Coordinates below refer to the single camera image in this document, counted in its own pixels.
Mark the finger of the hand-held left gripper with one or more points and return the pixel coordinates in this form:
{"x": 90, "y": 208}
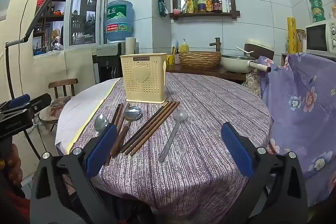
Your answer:
{"x": 39, "y": 104}
{"x": 18, "y": 100}

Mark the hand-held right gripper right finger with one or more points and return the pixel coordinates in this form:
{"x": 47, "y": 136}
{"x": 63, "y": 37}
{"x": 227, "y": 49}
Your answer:
{"x": 237, "y": 150}

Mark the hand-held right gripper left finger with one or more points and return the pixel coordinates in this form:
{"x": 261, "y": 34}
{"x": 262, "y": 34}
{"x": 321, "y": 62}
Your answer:
{"x": 102, "y": 148}

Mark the shiny metal spoon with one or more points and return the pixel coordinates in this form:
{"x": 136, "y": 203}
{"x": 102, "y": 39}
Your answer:
{"x": 101, "y": 121}

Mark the dark wooden chopstick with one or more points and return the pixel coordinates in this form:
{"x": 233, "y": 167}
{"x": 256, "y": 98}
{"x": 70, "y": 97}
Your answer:
{"x": 116, "y": 113}

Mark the matte grey spoon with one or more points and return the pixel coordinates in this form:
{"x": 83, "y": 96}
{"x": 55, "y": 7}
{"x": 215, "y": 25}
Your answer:
{"x": 179, "y": 116}

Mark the yellow plastic utensil holder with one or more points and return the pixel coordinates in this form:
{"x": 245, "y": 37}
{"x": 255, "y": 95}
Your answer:
{"x": 144, "y": 82}

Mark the person's left forearm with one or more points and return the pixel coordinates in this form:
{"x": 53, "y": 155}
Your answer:
{"x": 11, "y": 205}

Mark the person's left hand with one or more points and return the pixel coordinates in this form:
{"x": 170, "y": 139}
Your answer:
{"x": 12, "y": 163}

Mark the wooden chair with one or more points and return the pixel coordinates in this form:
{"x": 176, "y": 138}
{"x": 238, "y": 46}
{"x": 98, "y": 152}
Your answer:
{"x": 63, "y": 82}

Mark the white yellow-edged table cover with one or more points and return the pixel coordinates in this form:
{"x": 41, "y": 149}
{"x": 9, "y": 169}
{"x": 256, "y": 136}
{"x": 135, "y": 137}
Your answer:
{"x": 78, "y": 108}

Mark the brown floral cloth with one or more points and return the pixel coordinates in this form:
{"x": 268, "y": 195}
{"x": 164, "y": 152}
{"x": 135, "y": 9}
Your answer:
{"x": 252, "y": 83}

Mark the water dispenser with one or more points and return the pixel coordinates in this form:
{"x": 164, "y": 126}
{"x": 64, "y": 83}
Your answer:
{"x": 107, "y": 61}

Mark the dark wooden counter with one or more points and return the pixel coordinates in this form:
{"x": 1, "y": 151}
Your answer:
{"x": 210, "y": 72}

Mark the purple floral cloth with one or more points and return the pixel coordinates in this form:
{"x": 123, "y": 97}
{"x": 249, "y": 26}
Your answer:
{"x": 296, "y": 87}

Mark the cream pot with lid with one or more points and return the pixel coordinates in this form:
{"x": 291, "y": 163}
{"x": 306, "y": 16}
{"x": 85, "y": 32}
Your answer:
{"x": 236, "y": 64}

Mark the sliding window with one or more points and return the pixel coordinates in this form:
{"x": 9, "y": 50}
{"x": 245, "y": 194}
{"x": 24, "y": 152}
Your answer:
{"x": 81, "y": 16}

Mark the wicker-look basin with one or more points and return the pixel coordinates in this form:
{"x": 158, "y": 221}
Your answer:
{"x": 200, "y": 59}

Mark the white ladle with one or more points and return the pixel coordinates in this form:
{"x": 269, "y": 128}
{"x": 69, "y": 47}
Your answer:
{"x": 242, "y": 50}

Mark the rice cooker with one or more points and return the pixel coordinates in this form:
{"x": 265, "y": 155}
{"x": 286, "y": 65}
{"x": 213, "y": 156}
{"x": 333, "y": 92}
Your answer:
{"x": 260, "y": 46}

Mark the bronze faucet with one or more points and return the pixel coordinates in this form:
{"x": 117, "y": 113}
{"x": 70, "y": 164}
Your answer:
{"x": 217, "y": 44}

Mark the small patterned bottle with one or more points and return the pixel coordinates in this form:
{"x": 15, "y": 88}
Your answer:
{"x": 177, "y": 56}

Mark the yellow cup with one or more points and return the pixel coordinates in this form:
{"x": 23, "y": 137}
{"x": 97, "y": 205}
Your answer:
{"x": 170, "y": 59}

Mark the blue water jug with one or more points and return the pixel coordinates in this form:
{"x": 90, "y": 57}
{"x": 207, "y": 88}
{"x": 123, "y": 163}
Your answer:
{"x": 119, "y": 19}

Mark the yellow soap pump bottle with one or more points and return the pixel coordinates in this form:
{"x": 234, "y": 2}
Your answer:
{"x": 184, "y": 46}

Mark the yellow roll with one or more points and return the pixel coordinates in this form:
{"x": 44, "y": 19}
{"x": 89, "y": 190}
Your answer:
{"x": 292, "y": 35}

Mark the white microwave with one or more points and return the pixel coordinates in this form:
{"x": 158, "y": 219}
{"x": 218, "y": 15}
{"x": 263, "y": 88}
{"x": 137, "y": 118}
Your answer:
{"x": 319, "y": 37}

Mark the large dark soy bottle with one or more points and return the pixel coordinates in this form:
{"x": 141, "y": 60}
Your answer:
{"x": 216, "y": 2}

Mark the amber sauce bottle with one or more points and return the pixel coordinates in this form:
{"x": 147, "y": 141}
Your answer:
{"x": 208, "y": 3}

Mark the dark-label sauce bottle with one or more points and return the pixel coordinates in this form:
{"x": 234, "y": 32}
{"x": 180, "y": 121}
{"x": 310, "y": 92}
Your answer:
{"x": 201, "y": 3}

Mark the pink cup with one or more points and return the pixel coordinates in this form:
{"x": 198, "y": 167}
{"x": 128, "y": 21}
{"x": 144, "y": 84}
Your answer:
{"x": 177, "y": 11}

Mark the yellow green food packet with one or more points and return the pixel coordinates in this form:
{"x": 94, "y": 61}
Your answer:
{"x": 188, "y": 6}

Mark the yellow oil bottle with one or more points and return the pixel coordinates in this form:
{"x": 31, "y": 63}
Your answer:
{"x": 195, "y": 4}

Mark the stack of green cups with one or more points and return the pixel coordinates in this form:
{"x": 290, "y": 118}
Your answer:
{"x": 316, "y": 10}

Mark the green packet on wall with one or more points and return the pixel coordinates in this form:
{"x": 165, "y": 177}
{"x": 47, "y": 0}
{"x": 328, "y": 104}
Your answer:
{"x": 162, "y": 7}

